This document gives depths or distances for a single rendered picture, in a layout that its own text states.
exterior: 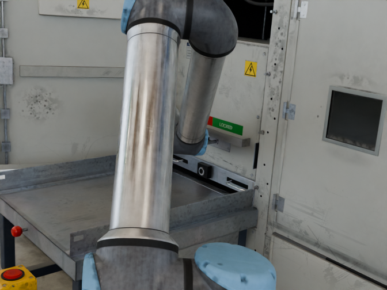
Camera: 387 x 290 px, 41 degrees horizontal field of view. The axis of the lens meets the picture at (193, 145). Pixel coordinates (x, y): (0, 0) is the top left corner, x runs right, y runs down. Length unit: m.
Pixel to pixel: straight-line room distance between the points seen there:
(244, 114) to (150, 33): 0.82
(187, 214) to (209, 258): 0.70
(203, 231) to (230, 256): 0.69
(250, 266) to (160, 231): 0.17
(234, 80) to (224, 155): 0.28
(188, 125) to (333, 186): 0.45
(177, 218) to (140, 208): 0.66
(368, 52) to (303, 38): 0.22
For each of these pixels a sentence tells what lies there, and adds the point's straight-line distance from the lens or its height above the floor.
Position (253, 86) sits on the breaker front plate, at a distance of 1.81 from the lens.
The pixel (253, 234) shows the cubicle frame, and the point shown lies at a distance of 1.84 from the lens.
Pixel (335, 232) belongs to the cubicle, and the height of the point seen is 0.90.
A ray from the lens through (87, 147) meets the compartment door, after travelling 2.20.
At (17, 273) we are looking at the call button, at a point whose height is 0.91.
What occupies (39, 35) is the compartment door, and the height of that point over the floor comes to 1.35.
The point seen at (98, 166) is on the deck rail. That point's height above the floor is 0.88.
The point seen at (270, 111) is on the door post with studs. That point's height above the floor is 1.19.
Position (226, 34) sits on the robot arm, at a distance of 1.19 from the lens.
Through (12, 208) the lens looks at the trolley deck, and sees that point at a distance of 1.76.
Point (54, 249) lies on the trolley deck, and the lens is 1.51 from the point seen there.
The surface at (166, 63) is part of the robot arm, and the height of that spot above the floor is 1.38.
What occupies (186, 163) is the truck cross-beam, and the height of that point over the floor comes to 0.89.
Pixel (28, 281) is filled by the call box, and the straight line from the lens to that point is 1.23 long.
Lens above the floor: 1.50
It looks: 15 degrees down
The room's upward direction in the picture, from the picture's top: 4 degrees clockwise
